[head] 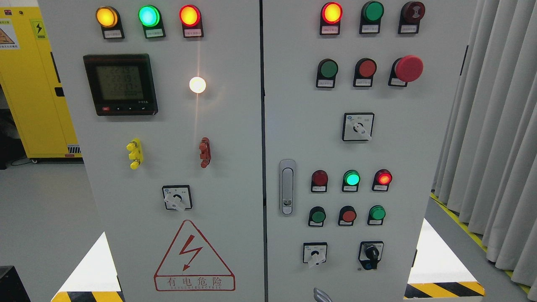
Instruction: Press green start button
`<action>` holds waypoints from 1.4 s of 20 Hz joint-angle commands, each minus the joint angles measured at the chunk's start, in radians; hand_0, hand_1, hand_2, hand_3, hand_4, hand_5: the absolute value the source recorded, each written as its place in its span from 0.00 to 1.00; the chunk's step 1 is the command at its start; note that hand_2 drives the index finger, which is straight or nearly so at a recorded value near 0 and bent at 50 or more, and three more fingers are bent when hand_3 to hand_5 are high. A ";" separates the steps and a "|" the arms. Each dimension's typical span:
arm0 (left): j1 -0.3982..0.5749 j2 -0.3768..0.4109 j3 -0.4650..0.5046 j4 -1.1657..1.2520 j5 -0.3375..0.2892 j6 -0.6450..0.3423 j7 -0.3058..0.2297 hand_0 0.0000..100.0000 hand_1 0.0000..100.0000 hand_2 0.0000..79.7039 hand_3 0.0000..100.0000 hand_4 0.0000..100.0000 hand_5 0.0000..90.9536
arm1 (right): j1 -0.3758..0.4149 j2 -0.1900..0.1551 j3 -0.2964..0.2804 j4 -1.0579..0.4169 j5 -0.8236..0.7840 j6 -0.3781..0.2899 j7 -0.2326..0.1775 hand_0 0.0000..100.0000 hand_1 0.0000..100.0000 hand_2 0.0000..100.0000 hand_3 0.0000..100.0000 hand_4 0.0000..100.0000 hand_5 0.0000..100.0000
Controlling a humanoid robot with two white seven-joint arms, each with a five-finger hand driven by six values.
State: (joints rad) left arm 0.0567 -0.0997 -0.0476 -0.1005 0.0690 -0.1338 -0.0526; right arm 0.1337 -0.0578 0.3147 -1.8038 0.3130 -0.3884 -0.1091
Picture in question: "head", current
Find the lower green push button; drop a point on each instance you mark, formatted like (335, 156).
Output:
(316, 217)

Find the green push button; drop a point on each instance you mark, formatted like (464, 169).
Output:
(326, 74)
(316, 217)

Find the lower red push button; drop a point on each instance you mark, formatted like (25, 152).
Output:
(347, 216)

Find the red push button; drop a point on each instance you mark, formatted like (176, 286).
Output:
(365, 69)
(347, 216)

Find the upper green push button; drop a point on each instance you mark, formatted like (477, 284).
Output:
(326, 74)

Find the upper red push button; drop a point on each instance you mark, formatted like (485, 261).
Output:
(365, 69)

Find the red emergency stop mushroom button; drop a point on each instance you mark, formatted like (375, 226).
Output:
(404, 70)

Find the grey electrical control cabinet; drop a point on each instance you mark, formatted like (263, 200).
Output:
(261, 106)

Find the dark red unlit indicator lamp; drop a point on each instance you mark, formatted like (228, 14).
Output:
(319, 182)

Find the red terminal connector block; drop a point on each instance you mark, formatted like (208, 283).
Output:
(205, 152)

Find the green lit indicator lamp middle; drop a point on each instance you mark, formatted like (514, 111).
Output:
(350, 181)

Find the white lit indicator lamp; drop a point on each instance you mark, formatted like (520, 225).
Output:
(197, 84)

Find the red lit indicator lamp middle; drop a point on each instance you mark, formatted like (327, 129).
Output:
(381, 181)

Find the lower green indicator lamp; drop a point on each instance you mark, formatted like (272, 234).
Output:
(376, 215)

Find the yellow terminal connector block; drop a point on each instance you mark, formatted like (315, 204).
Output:
(135, 153)

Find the red electrical hazard warning sticker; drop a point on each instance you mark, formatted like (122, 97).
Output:
(192, 264)

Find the red indicator lamp top right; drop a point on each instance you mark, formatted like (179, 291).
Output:
(330, 19)

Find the red indicator lamp top left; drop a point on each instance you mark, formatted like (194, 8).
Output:
(191, 20)

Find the black digital power meter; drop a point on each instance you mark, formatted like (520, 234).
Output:
(121, 84)

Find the green indicator lamp top right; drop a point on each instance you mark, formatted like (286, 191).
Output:
(370, 17)

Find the green indicator lamp top left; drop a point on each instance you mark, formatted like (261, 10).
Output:
(152, 22)

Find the yellow indicator lamp top left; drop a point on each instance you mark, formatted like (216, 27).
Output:
(110, 22)

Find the grey curtain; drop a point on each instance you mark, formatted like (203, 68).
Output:
(487, 172)

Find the yellow safety storage cabinet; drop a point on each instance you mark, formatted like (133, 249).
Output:
(32, 85)

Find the black box bottom left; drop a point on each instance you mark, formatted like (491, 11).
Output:
(11, 287)

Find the silver cabinet door handle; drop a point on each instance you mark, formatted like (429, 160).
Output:
(286, 185)

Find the upper right white selector switch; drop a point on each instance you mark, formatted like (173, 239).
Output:
(357, 127)

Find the white selector switch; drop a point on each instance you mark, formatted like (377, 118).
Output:
(357, 127)
(177, 197)
(314, 253)

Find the left white selector switch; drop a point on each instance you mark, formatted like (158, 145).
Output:
(177, 197)

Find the lower white selector switch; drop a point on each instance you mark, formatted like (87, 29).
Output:
(314, 253)

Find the black knob selector switch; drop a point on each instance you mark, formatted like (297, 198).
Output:
(369, 254)

